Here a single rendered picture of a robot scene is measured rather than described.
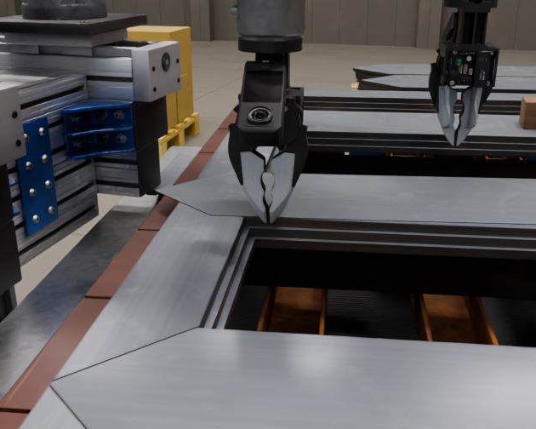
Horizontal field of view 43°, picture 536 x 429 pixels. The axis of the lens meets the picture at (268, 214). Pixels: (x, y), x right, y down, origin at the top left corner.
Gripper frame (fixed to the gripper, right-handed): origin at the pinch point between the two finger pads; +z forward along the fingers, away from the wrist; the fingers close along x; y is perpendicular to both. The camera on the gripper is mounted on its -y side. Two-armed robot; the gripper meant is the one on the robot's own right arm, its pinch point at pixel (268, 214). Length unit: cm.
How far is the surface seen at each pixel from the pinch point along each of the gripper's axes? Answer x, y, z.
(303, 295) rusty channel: -3.6, 13.8, 17.5
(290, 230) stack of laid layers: -2.7, 0.4, 2.0
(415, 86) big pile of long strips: -25, 94, 0
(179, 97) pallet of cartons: 99, 354, 54
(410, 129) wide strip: -20, 49, 1
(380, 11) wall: -51, 930, 36
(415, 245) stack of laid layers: -17.3, -0.2, 3.0
